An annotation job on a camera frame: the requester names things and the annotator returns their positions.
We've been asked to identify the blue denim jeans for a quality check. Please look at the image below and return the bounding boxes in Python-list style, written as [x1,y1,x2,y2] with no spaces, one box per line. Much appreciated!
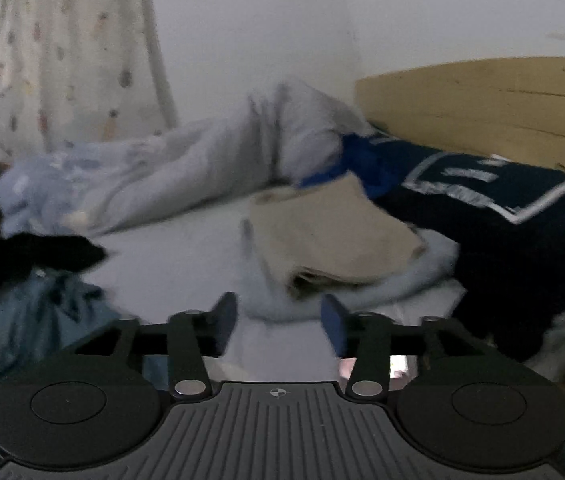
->
[0,267,124,372]

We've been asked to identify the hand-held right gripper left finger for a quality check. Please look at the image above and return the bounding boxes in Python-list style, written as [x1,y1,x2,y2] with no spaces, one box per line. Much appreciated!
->
[70,291,239,402]

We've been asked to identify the patterned beige curtain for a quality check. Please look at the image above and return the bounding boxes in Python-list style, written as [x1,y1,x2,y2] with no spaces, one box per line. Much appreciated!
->
[0,0,179,161]

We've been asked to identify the beige folded pants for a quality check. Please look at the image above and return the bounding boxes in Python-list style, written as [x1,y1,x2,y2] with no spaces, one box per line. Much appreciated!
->
[246,172,429,302]

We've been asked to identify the navy blanket with white print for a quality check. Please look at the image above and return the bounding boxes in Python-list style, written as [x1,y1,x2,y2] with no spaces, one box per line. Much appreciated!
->
[343,130,565,363]

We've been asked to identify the bright blue cloth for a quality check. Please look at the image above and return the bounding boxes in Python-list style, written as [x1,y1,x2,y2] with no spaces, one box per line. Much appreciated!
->
[297,132,404,200]

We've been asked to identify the black garment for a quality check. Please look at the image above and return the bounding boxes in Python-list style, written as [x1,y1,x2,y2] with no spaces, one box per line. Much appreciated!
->
[0,232,109,359]

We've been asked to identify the white bed sheet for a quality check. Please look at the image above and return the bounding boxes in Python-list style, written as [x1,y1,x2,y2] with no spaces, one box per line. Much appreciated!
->
[0,199,468,396]

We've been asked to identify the light blue folded garment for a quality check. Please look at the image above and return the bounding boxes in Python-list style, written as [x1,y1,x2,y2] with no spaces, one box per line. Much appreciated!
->
[240,230,461,322]

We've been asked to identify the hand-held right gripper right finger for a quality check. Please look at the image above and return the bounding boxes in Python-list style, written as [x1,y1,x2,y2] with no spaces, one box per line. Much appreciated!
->
[321,293,493,402]

